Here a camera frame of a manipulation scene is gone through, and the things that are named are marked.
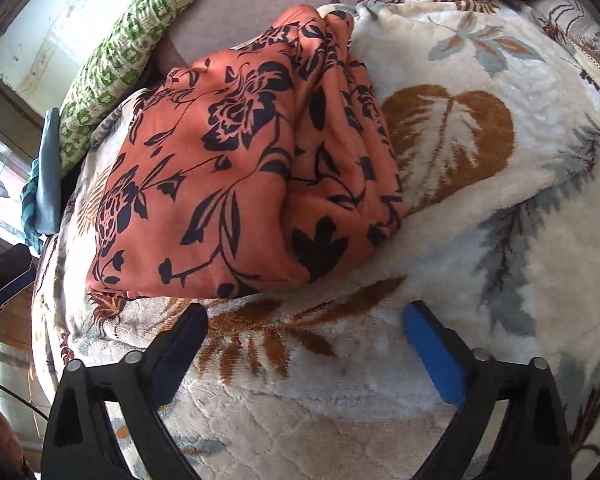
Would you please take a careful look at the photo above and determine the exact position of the cream leaf-pattern fleece blanket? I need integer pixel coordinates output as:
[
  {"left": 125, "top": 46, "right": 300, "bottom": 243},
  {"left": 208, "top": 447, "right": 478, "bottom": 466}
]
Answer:
[{"left": 29, "top": 0, "right": 600, "bottom": 480}]

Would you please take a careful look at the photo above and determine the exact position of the striped beige floral quilt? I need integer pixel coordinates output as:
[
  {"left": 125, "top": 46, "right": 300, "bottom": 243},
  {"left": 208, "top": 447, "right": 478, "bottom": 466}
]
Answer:
[{"left": 530, "top": 0, "right": 600, "bottom": 92}]

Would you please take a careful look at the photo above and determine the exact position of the orange floral garment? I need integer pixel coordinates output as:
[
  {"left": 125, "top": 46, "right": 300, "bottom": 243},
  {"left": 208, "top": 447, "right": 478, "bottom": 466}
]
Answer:
[{"left": 86, "top": 6, "right": 406, "bottom": 299}]

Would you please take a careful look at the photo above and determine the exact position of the teal cloth at window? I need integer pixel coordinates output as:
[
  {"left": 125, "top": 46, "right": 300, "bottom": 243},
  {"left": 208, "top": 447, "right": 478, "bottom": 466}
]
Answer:
[{"left": 20, "top": 159, "right": 43, "bottom": 254}]

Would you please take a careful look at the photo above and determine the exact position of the green white patterned pillow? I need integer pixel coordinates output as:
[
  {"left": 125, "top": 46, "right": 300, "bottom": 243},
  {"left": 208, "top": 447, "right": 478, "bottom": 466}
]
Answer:
[{"left": 59, "top": 0, "right": 195, "bottom": 174}]

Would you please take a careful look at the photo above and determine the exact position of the light blue folded cloth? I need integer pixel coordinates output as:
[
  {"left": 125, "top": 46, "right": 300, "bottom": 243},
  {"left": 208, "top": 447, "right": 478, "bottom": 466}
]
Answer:
[{"left": 34, "top": 107, "right": 61, "bottom": 235}]

